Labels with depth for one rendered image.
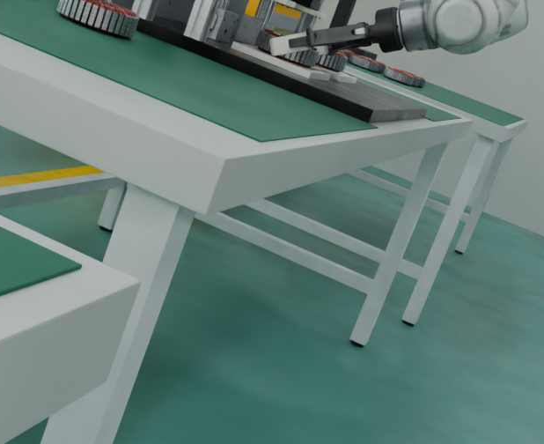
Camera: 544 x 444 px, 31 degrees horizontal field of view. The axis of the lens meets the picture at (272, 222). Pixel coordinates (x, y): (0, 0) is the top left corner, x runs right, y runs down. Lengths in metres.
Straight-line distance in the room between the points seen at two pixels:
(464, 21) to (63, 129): 0.79
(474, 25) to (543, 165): 5.58
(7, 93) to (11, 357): 0.53
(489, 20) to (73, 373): 1.17
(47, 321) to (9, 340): 0.03
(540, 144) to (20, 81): 6.31
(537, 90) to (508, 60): 0.29
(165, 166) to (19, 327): 0.47
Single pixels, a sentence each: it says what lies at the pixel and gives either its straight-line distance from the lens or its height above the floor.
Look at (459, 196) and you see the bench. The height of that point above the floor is 0.48.
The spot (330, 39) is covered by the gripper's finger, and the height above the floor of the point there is 0.84.
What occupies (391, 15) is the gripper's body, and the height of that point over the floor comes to 0.92.
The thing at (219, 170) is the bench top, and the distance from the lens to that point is 0.78.
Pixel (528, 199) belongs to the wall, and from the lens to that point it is 7.06.
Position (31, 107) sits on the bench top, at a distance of 0.84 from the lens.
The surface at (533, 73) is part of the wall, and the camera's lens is 7.04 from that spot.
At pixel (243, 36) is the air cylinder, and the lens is 2.02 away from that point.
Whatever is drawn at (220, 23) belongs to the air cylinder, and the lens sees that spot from 1.78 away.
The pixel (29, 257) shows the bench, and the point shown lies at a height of 0.75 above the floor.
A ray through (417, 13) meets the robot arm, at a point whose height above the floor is 0.93.
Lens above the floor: 0.88
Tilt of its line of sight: 12 degrees down
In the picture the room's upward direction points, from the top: 21 degrees clockwise
